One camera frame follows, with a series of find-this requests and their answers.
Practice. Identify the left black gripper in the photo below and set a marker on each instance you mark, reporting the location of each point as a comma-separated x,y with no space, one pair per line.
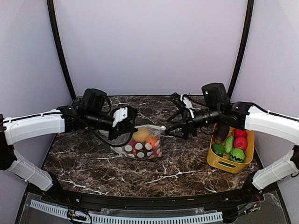
124,126

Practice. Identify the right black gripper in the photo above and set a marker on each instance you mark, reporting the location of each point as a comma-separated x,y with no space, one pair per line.
187,119

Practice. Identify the yellow fake lemon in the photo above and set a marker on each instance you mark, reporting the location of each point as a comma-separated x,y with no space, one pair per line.
141,135

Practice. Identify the clear polka dot zip bag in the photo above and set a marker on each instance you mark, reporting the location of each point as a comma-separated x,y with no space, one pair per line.
121,143

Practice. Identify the orange fake fruit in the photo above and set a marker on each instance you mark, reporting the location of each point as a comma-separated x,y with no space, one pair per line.
151,142

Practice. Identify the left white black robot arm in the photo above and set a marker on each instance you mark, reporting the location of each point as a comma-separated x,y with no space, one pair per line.
13,130

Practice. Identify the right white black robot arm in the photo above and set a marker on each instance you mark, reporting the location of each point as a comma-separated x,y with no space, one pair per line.
243,116

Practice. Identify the red fake apple in bag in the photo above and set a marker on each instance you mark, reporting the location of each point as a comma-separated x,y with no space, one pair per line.
140,152

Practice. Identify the purple fake eggplant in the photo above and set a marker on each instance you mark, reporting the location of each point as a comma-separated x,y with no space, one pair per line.
221,132

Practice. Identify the green fake bell pepper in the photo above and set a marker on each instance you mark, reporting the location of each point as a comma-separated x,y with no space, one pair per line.
218,149

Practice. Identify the green fake bitter gourd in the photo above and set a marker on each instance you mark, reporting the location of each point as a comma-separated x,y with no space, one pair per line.
229,145

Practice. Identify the red fake apple upper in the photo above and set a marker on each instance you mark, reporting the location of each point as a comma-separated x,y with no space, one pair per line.
240,133

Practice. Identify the green fake watermelon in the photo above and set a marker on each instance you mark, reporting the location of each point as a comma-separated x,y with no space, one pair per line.
237,155

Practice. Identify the yellow plastic basket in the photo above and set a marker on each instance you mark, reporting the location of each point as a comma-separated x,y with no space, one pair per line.
224,163

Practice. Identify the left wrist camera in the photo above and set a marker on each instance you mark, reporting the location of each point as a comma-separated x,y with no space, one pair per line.
119,115

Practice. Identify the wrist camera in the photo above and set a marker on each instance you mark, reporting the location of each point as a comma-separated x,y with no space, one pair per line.
119,115
182,102

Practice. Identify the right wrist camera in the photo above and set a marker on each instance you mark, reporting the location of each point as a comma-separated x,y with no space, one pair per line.
182,102

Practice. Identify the black front rail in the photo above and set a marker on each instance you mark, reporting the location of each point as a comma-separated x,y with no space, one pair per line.
223,201

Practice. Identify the white slotted cable duct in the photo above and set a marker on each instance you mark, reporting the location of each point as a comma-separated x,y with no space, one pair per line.
113,216

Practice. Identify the left black frame post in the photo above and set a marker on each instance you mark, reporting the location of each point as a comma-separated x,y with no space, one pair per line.
59,48

